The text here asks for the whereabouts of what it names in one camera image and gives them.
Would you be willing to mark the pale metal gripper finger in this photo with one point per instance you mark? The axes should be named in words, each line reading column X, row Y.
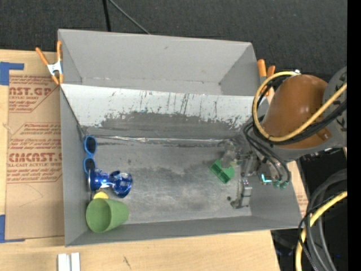
column 229, row 157
column 244, row 192

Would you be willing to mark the green plastic block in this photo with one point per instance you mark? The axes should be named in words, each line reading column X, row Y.
column 221, row 172

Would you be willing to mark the grey metal bin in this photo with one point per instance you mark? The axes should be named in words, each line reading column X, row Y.
column 169, row 179

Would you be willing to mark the shiny blue glass ornament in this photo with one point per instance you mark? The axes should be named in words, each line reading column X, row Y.
column 112, row 181

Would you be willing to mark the small yellow ball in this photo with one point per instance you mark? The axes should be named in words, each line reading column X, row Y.
column 100, row 195

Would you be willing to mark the green cup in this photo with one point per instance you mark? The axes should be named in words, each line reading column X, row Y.
column 105, row 214

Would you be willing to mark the blue sunglasses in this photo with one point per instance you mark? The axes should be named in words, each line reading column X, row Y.
column 90, row 148

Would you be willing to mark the brown cardboard board red print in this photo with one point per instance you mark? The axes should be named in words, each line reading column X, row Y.
column 31, row 151

